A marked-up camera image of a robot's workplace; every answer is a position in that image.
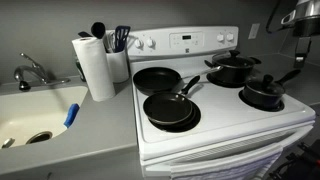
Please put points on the black spatula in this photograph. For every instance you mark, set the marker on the black spatula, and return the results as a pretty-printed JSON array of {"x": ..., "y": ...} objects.
[{"x": 84, "y": 34}]

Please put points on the white wall outlet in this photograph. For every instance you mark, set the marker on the white wall outlet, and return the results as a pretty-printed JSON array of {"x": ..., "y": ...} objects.
[{"x": 254, "y": 31}]

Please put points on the green soap bottle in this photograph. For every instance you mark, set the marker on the green soap bottle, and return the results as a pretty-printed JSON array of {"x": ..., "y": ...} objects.
[{"x": 80, "y": 71}]

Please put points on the metal sink drain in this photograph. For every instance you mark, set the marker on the metal sink drain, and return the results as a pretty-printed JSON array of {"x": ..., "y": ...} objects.
[{"x": 39, "y": 137}]

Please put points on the small black saucepan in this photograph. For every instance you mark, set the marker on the small black saucepan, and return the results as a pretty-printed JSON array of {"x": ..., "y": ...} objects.
[{"x": 263, "y": 98}]

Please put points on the metal whisk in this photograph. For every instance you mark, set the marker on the metal whisk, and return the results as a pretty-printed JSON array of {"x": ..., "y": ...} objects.
[{"x": 111, "y": 40}]

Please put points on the small black frying pan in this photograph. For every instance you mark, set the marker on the small black frying pan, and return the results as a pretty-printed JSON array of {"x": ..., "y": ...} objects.
[{"x": 168, "y": 108}]

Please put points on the black sink sprayer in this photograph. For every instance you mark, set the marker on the black sink sprayer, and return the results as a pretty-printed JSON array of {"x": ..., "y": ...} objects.
[{"x": 24, "y": 86}]

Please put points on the black stove burner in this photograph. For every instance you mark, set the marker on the black stove burner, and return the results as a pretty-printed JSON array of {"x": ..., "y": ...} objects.
[
  {"x": 213, "y": 82},
  {"x": 196, "y": 119},
  {"x": 278, "y": 107}
]

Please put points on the white stove knob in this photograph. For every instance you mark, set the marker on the white stove knob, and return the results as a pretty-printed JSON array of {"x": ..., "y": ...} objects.
[
  {"x": 139, "y": 43},
  {"x": 230, "y": 36},
  {"x": 220, "y": 37},
  {"x": 150, "y": 42}
]

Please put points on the metal sink stopper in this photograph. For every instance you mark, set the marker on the metal sink stopper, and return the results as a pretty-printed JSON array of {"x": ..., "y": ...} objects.
[{"x": 7, "y": 143}]

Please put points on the white kitchen sink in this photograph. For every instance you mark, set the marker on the white kitchen sink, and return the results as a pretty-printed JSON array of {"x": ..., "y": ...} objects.
[{"x": 30, "y": 110}]

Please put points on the small glass saucepan lid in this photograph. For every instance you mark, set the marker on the small glass saucepan lid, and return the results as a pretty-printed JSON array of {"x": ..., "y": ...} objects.
[{"x": 266, "y": 88}]

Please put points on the white dish towel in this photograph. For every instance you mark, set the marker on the white dish towel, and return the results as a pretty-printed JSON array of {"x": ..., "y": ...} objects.
[{"x": 226, "y": 166}]

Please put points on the blue slotted spatula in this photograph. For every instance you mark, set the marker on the blue slotted spatula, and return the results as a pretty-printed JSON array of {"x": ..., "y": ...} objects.
[{"x": 122, "y": 33}]

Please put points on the large black frying pan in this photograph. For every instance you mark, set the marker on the large black frying pan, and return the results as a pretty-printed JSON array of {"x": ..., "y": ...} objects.
[{"x": 156, "y": 80}]

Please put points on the white paper towel roll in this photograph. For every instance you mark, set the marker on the white paper towel roll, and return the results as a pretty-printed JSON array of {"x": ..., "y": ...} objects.
[{"x": 95, "y": 70}]

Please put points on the chrome sink faucet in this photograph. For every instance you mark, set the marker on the chrome sink faucet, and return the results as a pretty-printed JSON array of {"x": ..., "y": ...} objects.
[{"x": 33, "y": 70}]

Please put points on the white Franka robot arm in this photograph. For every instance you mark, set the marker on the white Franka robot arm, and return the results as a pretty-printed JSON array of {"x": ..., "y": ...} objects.
[{"x": 308, "y": 13}]

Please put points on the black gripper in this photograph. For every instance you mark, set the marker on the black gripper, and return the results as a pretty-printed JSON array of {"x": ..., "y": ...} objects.
[{"x": 303, "y": 45}]

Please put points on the white electric stove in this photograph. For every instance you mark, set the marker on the white electric stove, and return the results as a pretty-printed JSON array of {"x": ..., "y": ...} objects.
[{"x": 226, "y": 110}]

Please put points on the white utensil holder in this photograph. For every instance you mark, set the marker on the white utensil holder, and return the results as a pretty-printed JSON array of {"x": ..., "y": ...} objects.
[{"x": 118, "y": 66}]

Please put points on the black ladle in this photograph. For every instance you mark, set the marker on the black ladle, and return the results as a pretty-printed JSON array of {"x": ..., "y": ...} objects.
[{"x": 98, "y": 29}]

